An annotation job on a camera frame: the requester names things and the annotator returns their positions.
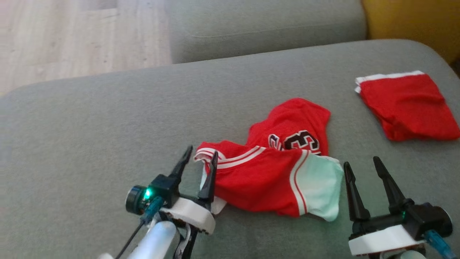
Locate red basketball jersey white sleeves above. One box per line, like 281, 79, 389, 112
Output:
194, 97, 345, 222

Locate black cable teal plug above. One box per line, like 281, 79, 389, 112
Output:
114, 196, 165, 259
423, 230, 457, 259

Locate grey sofa back cushion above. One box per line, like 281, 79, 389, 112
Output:
168, 0, 367, 64

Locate grey sofa seat cushion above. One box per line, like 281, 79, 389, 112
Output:
0, 39, 460, 259

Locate yellow cushion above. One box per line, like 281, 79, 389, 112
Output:
362, 0, 460, 66

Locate red basketball shorts white trim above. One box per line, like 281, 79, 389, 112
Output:
355, 71, 460, 142

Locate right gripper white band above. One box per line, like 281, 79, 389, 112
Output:
343, 156, 454, 259

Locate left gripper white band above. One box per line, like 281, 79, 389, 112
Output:
125, 145, 219, 259

